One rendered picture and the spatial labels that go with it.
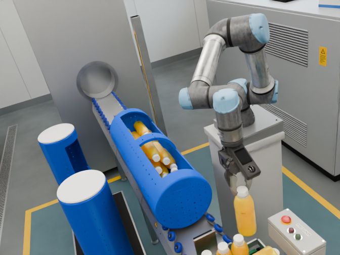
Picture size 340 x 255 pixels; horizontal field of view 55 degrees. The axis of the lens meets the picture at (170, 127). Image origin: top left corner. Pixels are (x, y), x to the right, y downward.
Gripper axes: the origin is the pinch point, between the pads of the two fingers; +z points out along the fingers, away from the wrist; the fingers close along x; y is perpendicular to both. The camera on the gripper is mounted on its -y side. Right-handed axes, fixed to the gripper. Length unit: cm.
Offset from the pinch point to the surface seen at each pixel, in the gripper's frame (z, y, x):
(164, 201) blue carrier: 17.7, 31.8, 22.6
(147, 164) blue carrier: 11, 54, 23
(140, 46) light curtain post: -21, 163, -7
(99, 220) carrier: 44, 70, 56
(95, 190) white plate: 27, 74, 52
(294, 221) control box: 25.1, 1.2, -20.0
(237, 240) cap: 25.7, 4.7, 3.0
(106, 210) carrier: 42, 73, 51
